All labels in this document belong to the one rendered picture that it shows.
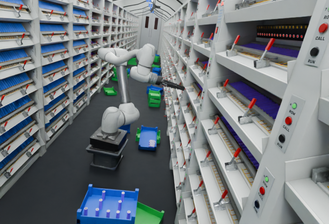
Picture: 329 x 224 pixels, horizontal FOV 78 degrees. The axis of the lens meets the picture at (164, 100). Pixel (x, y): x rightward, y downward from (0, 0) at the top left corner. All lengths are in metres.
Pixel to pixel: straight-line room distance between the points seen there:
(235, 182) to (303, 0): 0.55
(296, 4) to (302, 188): 0.40
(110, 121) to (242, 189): 1.41
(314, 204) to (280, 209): 0.10
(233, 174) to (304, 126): 0.39
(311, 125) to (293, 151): 0.06
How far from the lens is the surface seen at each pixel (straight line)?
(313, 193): 0.51
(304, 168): 0.52
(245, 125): 0.72
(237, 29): 1.11
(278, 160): 0.54
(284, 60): 0.68
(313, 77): 0.48
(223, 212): 0.92
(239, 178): 0.79
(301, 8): 0.59
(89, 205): 1.40
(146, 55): 1.55
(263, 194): 0.59
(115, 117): 1.92
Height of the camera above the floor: 1.33
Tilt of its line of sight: 19 degrees down
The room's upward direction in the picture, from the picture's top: 9 degrees clockwise
